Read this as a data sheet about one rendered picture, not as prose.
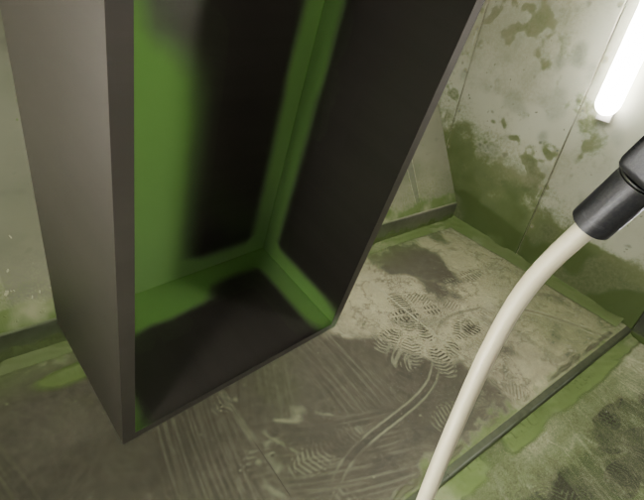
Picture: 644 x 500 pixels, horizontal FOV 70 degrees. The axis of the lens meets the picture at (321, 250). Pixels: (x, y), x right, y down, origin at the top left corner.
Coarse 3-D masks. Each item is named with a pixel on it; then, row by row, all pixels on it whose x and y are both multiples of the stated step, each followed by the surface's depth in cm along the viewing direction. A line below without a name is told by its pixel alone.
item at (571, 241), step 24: (576, 240) 33; (552, 264) 35; (528, 288) 37; (504, 312) 39; (504, 336) 40; (480, 360) 41; (480, 384) 42; (456, 408) 43; (456, 432) 44; (432, 480) 46
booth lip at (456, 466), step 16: (624, 336) 215; (592, 352) 200; (576, 368) 190; (560, 384) 181; (544, 400) 174; (512, 416) 165; (496, 432) 158; (480, 448) 152; (464, 464) 147; (448, 480) 144; (416, 496) 135
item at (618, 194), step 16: (640, 144) 28; (624, 160) 29; (640, 160) 28; (624, 176) 29; (640, 176) 28; (592, 192) 31; (608, 192) 30; (624, 192) 29; (640, 192) 29; (576, 208) 32; (592, 208) 31; (608, 208) 30; (624, 208) 29; (640, 208) 29; (592, 224) 31; (608, 224) 31; (624, 224) 31
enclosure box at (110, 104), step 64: (0, 0) 62; (64, 0) 45; (128, 0) 40; (192, 0) 79; (256, 0) 87; (320, 0) 97; (384, 0) 87; (448, 0) 78; (64, 64) 50; (128, 64) 43; (192, 64) 87; (256, 64) 97; (320, 64) 104; (384, 64) 92; (448, 64) 79; (64, 128) 57; (128, 128) 48; (192, 128) 97; (256, 128) 109; (320, 128) 110; (384, 128) 96; (64, 192) 67; (128, 192) 53; (192, 192) 109; (256, 192) 125; (320, 192) 117; (384, 192) 102; (64, 256) 80; (128, 256) 60; (192, 256) 125; (256, 256) 142; (320, 256) 125; (64, 320) 100; (128, 320) 68; (192, 320) 119; (256, 320) 124; (320, 320) 130; (128, 384) 80; (192, 384) 106
